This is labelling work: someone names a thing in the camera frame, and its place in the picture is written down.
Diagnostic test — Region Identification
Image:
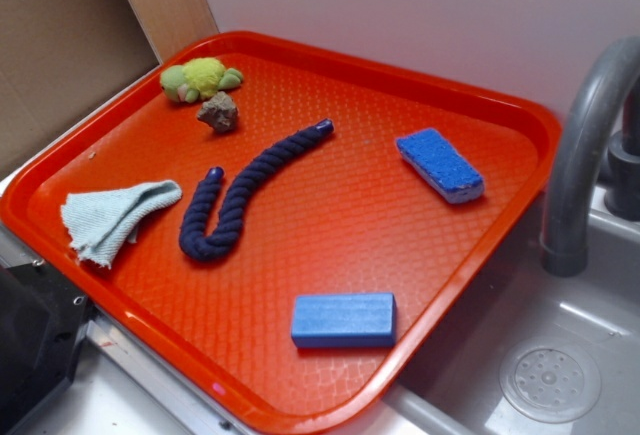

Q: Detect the orange plastic tray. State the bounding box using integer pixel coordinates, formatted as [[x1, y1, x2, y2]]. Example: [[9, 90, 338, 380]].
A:
[[1, 32, 561, 434]]

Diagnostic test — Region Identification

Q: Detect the navy blue rope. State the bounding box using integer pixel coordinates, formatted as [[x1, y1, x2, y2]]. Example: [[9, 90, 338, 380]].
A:
[[179, 117, 336, 263]]

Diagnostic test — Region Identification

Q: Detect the grey rock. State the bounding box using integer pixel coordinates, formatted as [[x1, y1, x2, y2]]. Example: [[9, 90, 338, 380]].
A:
[[196, 91, 239, 134]]

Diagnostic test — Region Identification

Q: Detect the light blue cloth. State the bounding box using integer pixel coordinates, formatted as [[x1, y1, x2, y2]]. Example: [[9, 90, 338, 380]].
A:
[[60, 180, 182, 269]]

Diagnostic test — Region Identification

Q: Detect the brown cardboard panel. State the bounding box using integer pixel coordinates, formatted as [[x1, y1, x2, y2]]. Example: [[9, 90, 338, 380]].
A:
[[1, 0, 217, 176]]

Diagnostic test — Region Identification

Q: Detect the blue rectangular block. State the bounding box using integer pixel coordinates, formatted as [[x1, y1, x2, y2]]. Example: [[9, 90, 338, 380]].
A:
[[291, 293, 397, 349]]

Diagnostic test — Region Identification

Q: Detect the grey toy sink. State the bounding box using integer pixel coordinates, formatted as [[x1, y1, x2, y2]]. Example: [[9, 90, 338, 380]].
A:
[[384, 174, 640, 435]]

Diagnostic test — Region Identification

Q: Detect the grey faucet spout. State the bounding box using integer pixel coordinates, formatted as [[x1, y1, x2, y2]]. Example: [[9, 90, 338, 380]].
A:
[[540, 36, 639, 277]]

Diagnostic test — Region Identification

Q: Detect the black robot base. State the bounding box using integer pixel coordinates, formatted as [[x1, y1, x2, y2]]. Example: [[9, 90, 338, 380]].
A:
[[1, 260, 93, 434]]

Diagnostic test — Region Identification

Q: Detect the green plush turtle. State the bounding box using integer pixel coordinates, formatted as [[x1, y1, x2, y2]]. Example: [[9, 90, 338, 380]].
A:
[[159, 57, 244, 104]]

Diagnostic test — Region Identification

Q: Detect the blue sponge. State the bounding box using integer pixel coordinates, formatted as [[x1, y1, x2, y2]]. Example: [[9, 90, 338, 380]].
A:
[[396, 128, 485, 204]]

